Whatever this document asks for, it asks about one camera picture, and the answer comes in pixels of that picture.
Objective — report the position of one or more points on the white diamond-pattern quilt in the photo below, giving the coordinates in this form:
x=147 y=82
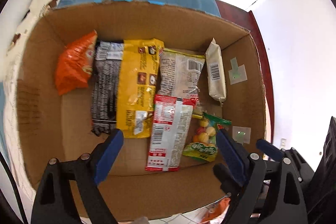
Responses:
x=13 y=146

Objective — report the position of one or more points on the yellow snack bag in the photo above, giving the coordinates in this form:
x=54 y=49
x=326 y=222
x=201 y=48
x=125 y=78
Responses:
x=137 y=86

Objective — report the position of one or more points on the cardboard milk box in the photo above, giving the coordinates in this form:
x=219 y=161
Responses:
x=54 y=126

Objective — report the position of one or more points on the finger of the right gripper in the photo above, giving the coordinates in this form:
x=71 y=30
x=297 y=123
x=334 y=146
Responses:
x=270 y=150
x=230 y=185

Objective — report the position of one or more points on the green candy ball bag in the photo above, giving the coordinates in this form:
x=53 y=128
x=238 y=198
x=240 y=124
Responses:
x=203 y=144

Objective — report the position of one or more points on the orange snack bag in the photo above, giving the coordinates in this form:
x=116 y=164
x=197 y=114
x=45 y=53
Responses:
x=217 y=211
x=75 y=64

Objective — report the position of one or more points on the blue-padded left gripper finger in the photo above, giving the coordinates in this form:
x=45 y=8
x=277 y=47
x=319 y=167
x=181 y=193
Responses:
x=54 y=202

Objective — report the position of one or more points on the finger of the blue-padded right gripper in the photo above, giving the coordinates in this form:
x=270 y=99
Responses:
x=271 y=191

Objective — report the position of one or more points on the cream cookie pack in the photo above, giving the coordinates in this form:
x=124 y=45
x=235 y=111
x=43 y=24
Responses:
x=215 y=72

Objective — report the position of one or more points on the bear-print pillow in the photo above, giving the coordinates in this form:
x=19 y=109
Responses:
x=14 y=38

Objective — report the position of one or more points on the black snack bar wrapper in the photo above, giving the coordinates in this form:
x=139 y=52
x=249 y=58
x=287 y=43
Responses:
x=107 y=64

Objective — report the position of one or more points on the clear yellow-edged snack pack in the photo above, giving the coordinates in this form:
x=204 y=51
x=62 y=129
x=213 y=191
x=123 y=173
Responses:
x=180 y=73

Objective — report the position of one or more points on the long red-white snack pack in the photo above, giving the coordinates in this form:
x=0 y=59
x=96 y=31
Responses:
x=171 y=122

